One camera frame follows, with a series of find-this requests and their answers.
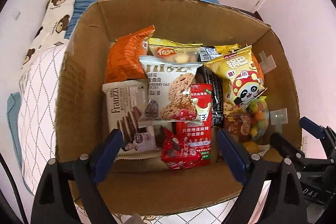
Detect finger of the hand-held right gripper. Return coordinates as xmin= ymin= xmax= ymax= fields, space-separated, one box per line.
xmin=300 ymin=116 xmax=336 ymax=159
xmin=270 ymin=131 xmax=329 ymax=175

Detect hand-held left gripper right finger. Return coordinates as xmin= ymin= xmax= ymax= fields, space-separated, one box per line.
xmin=217 ymin=129 xmax=308 ymax=224

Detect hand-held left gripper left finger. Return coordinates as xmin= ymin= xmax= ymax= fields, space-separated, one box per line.
xmin=30 ymin=129 xmax=124 ymax=224

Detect cardboard box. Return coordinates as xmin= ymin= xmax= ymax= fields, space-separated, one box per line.
xmin=54 ymin=0 xmax=303 ymax=215

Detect orange snack packet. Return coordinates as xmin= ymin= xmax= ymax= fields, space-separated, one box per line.
xmin=245 ymin=41 xmax=265 ymax=83
xmin=104 ymin=25 xmax=156 ymax=84

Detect clear bag of brown snacks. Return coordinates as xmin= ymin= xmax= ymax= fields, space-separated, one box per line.
xmin=224 ymin=113 xmax=253 ymax=144

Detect small yellow snack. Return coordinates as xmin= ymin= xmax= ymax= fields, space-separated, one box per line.
xmin=241 ymin=140 xmax=270 ymax=158

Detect clear bag of coloured candy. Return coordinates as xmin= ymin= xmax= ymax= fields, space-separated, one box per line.
xmin=246 ymin=97 xmax=270 ymax=143

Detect red spicy strip packet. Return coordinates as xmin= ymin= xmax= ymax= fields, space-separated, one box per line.
xmin=174 ymin=84 xmax=214 ymax=167

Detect beige wafer biscuit packet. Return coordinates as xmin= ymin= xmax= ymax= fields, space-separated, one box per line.
xmin=102 ymin=79 xmax=158 ymax=157

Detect red chocolate packet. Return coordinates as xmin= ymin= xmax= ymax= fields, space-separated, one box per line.
xmin=161 ymin=126 xmax=203 ymax=170

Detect black snack packet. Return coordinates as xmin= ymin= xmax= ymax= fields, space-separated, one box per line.
xmin=196 ymin=46 xmax=224 ymax=127

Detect yellow panda snack packet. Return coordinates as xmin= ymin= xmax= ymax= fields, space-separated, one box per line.
xmin=204 ymin=45 xmax=268 ymax=109

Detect white oat cookie packet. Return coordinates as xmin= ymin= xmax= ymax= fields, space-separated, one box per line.
xmin=137 ymin=55 xmax=199 ymax=128

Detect plain yellow snack packet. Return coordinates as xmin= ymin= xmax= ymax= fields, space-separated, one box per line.
xmin=212 ymin=43 xmax=242 ymax=55

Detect yellow clear cookie packet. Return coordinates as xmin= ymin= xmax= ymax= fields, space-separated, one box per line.
xmin=148 ymin=38 xmax=204 ymax=63

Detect bear print pillow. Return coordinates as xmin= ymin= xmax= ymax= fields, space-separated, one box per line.
xmin=21 ymin=0 xmax=77 ymax=75

